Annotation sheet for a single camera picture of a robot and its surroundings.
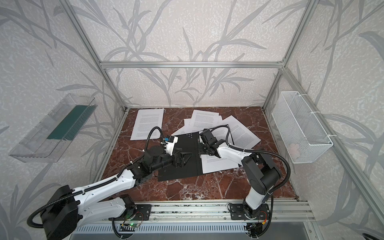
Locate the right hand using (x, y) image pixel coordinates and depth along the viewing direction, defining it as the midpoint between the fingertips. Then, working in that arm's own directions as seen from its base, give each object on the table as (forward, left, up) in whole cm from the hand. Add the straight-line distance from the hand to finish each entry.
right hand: (200, 144), depth 93 cm
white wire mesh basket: (-14, -44, +30) cm, 55 cm away
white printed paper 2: (+10, -28, -7) cm, 31 cm away
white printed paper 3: (+24, -1, -6) cm, 25 cm away
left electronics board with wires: (-40, +31, -5) cm, 51 cm away
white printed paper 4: (+24, +42, -5) cm, 49 cm away
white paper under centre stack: (+18, +10, -7) cm, 22 cm away
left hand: (-11, +5, +13) cm, 18 cm away
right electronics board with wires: (-43, -26, -6) cm, 51 cm away
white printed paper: (-11, -6, -3) cm, 13 cm away
